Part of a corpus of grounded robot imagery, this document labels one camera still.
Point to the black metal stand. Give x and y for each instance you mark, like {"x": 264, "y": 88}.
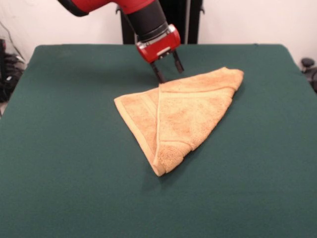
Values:
{"x": 193, "y": 24}

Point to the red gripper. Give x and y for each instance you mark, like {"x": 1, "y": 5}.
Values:
{"x": 158, "y": 48}

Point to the black equipment clutter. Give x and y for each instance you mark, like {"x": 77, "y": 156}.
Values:
{"x": 10, "y": 74}

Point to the dark chair base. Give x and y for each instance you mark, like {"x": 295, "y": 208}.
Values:
{"x": 308, "y": 64}

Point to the tan terry towel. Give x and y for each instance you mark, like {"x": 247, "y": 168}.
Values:
{"x": 188, "y": 111}

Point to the dark green table cloth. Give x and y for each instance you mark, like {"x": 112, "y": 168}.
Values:
{"x": 74, "y": 148}

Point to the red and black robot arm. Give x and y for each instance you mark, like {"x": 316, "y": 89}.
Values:
{"x": 148, "y": 22}

